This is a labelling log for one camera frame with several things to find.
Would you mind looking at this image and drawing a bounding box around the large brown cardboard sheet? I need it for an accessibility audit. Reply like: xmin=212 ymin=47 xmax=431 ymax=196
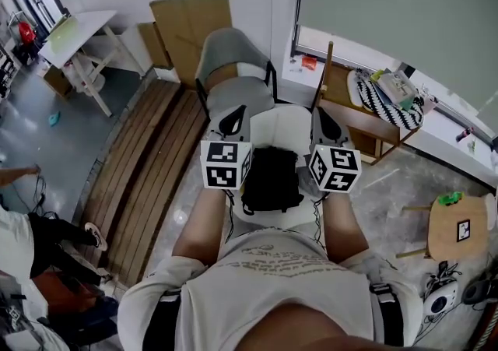
xmin=149 ymin=0 xmax=233 ymax=90

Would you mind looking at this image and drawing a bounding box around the wooden slat platform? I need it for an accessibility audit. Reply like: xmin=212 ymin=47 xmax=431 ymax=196
xmin=77 ymin=79 xmax=209 ymax=288

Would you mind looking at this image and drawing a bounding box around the black backpack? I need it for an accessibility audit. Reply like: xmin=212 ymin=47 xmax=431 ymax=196
xmin=240 ymin=146 xmax=305 ymax=215

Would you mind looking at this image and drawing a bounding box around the person's black harness strap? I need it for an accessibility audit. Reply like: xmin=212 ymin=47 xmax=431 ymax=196
xmin=369 ymin=282 xmax=405 ymax=346
xmin=142 ymin=289 xmax=184 ymax=351

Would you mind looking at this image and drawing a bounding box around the clear water jug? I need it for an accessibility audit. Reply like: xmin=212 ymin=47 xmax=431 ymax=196
xmin=64 ymin=57 xmax=106 ymax=96

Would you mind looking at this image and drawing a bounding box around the white jacket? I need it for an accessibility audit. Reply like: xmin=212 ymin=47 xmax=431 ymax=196
xmin=0 ymin=290 xmax=59 ymax=351

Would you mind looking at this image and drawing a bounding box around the red bag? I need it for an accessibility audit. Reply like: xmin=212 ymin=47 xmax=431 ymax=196
xmin=18 ymin=21 xmax=38 ymax=45

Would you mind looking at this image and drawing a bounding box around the person's torso in white shirt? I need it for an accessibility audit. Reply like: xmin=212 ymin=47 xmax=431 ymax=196
xmin=116 ymin=224 xmax=425 ymax=351

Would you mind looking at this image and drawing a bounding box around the grey armchair with black frame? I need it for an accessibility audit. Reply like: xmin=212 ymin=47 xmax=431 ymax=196
xmin=194 ymin=27 xmax=278 ymax=121

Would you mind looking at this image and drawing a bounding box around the person's right black harness strap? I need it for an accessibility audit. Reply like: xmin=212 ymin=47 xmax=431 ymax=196
xmin=369 ymin=282 xmax=405 ymax=346

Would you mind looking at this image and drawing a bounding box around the translucent plastic case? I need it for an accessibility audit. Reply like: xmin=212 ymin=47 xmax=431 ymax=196
xmin=373 ymin=71 xmax=417 ymax=104

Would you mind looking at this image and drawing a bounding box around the wooden shelf rack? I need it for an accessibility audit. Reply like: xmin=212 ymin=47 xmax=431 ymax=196
xmin=310 ymin=40 xmax=423 ymax=167

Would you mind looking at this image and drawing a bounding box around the black white zigzag cushion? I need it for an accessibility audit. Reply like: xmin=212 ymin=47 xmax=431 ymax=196
xmin=346 ymin=68 xmax=425 ymax=128

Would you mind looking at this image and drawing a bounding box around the black round device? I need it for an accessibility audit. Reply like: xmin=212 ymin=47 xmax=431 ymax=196
xmin=462 ymin=279 xmax=493 ymax=306

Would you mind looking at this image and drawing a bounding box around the white round tracking device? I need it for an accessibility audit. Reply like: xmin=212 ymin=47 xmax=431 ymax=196
xmin=422 ymin=277 xmax=460 ymax=318

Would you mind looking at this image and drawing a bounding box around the small brown cardboard sheet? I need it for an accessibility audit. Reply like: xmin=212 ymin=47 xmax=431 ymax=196
xmin=136 ymin=21 xmax=174 ymax=70

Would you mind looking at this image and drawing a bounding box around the green toy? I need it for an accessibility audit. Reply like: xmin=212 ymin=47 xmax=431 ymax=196
xmin=437 ymin=192 xmax=466 ymax=206

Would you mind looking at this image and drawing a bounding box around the dark blue clothing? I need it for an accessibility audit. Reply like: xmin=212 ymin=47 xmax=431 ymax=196
xmin=69 ymin=294 xmax=120 ymax=342

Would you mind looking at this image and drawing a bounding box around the black white printed card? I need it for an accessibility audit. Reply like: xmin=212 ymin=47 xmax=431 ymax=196
xmin=455 ymin=219 xmax=472 ymax=244

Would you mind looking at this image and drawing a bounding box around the red-brown wooden box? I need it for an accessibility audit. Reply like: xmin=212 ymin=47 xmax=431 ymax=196
xmin=30 ymin=271 xmax=98 ymax=304

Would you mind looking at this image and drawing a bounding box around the person's left black harness strap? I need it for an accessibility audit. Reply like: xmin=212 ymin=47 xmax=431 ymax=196
xmin=142 ymin=289 xmax=184 ymax=351

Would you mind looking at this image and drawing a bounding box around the round wooden coffee table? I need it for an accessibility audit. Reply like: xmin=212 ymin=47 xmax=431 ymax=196
xmin=395 ymin=193 xmax=497 ymax=261

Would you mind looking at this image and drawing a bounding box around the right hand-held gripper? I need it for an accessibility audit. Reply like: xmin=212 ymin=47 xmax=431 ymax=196
xmin=308 ymin=107 xmax=363 ymax=194

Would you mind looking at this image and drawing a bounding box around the white trestle table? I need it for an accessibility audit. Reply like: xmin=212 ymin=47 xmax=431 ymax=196
xmin=37 ymin=9 xmax=147 ymax=118

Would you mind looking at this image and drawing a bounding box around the brown cardboard box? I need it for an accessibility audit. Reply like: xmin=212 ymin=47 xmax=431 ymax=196
xmin=43 ymin=65 xmax=73 ymax=98

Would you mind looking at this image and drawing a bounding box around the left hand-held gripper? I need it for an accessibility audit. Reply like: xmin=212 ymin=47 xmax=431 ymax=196
xmin=200 ymin=104 xmax=253 ymax=190

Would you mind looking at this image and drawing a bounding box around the person's right forearm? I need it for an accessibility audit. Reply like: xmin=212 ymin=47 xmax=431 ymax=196
xmin=321 ymin=190 xmax=370 ymax=265

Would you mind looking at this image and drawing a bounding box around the person's left forearm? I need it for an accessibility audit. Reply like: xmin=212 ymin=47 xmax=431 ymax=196
xmin=172 ymin=188 xmax=230 ymax=269

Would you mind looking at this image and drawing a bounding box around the pale green mat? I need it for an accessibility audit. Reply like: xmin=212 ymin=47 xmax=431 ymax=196
xmin=46 ymin=16 xmax=77 ymax=47

